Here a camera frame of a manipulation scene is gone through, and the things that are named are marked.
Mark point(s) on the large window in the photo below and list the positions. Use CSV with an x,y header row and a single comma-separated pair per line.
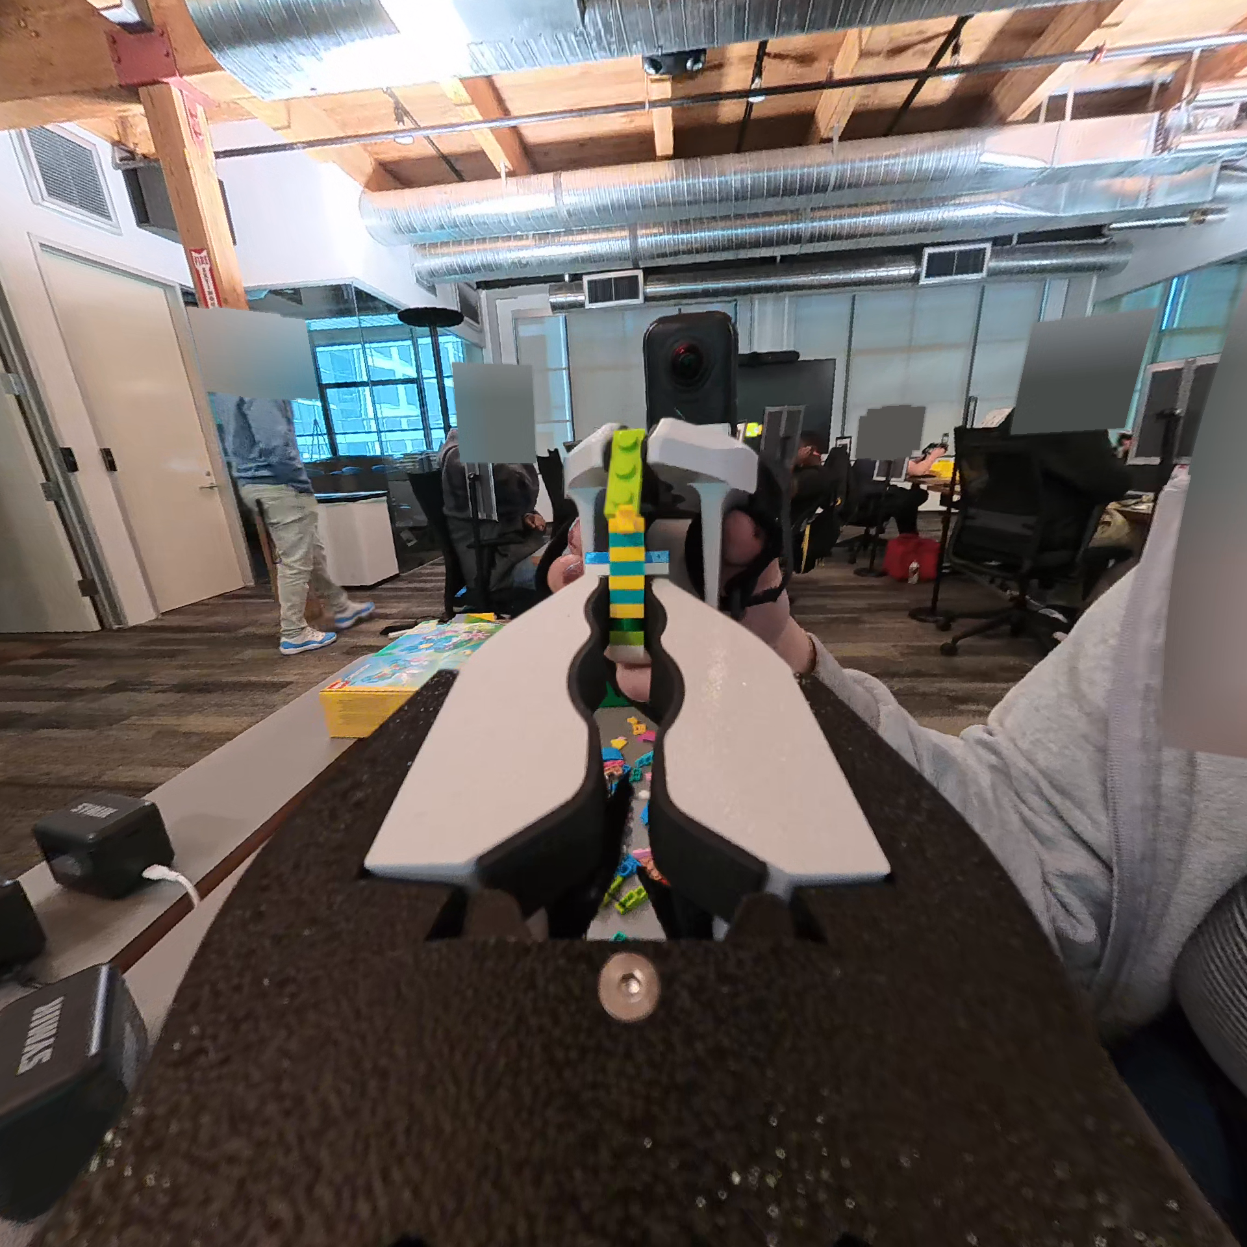
x,y
389,389

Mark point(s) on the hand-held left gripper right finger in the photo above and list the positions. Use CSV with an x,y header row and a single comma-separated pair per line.
x,y
760,760

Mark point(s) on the striped toy brick tower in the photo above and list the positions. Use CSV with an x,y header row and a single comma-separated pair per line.
x,y
626,593

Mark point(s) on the black floor lamp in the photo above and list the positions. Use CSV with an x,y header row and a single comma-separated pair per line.
x,y
429,316

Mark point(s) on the person's right forearm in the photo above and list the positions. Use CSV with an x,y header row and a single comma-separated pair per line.
x,y
954,779

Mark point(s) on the large silver air duct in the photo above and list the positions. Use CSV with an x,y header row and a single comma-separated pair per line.
x,y
340,38

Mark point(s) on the black device box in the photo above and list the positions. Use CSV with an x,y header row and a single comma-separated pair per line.
x,y
57,1071
14,924

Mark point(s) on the white door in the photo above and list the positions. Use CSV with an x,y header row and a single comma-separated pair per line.
x,y
136,437

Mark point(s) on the red bag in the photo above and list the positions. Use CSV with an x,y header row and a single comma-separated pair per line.
x,y
910,556

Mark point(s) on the lime green toy brick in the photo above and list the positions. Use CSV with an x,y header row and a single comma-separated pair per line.
x,y
623,467

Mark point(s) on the wooden post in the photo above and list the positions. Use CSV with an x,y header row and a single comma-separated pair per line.
x,y
194,194

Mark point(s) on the duct vent grille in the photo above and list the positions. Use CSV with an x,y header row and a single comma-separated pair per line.
x,y
613,289
954,262

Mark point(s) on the scattered loose toy bricks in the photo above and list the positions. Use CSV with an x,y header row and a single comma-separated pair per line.
x,y
616,749

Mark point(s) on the black office chair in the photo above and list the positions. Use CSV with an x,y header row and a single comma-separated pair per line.
x,y
1012,525

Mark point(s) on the black wall screen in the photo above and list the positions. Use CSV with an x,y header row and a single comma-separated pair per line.
x,y
788,389

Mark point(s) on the person's right hand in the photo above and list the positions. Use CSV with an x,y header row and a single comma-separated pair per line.
x,y
745,540

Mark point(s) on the yellow toy box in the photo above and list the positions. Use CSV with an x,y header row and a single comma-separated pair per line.
x,y
360,711

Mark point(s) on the person's grey hoodie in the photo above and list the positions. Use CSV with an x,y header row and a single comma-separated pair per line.
x,y
1119,681

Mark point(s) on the white wall vent grille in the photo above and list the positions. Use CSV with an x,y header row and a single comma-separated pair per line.
x,y
68,175

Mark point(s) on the black power station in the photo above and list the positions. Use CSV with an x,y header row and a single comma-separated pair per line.
x,y
96,843

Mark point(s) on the red and white sign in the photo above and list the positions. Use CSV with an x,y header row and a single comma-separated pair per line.
x,y
204,277

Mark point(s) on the white recycling cabinet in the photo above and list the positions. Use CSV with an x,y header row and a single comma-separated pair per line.
x,y
354,540

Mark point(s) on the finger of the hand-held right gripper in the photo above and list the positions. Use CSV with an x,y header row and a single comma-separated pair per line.
x,y
700,452
584,457

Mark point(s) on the black monitor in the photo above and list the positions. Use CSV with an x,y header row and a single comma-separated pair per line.
x,y
1168,408

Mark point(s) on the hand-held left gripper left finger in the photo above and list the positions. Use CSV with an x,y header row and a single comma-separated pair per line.
x,y
487,760

